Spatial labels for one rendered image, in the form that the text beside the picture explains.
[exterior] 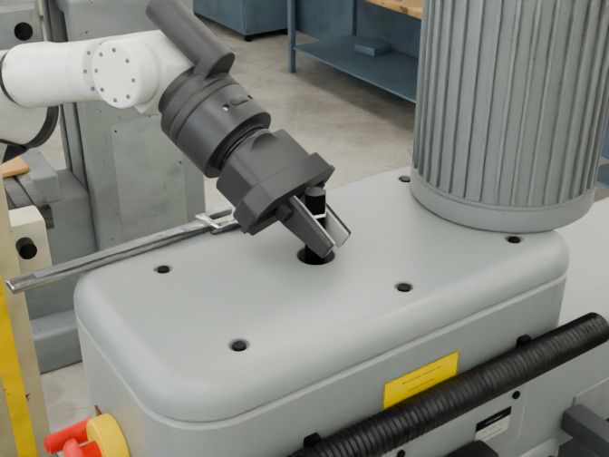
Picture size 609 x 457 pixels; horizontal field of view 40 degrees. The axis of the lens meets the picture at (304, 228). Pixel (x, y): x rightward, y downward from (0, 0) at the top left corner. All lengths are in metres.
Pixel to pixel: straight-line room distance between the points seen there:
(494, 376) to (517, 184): 0.19
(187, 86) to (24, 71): 0.23
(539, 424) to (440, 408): 0.28
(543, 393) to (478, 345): 0.20
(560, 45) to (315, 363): 0.36
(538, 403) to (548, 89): 0.38
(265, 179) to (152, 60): 0.16
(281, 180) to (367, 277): 0.12
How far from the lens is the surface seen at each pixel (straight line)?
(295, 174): 0.79
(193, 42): 0.82
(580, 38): 0.83
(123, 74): 0.82
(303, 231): 0.79
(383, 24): 7.51
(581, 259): 1.12
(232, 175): 0.79
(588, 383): 1.08
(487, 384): 0.82
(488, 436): 0.95
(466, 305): 0.79
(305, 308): 0.74
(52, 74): 0.95
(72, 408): 3.65
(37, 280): 0.80
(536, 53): 0.81
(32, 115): 1.04
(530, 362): 0.85
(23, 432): 3.04
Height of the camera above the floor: 2.31
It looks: 29 degrees down
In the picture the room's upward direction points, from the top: straight up
